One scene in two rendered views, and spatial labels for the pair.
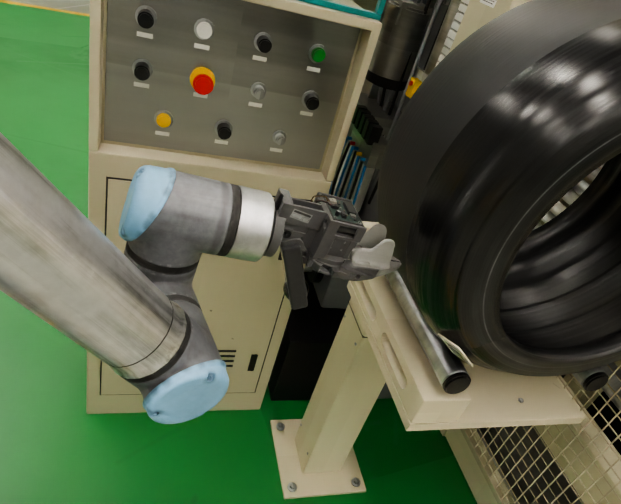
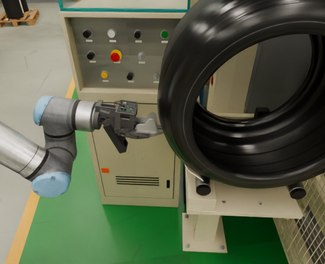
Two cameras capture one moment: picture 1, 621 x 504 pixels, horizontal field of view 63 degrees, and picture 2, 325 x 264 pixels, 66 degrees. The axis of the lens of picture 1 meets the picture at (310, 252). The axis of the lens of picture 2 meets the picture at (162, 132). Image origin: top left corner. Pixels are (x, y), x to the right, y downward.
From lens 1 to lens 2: 0.39 m
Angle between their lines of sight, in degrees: 21
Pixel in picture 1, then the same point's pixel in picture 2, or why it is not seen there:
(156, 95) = (99, 65)
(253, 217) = (81, 112)
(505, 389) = (253, 197)
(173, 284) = (58, 142)
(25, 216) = not seen: outside the picture
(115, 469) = (109, 228)
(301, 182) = not seen: hidden behind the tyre
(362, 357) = not seen: hidden behind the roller
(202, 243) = (63, 125)
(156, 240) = (46, 124)
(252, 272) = (156, 140)
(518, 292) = (265, 144)
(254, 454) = (171, 228)
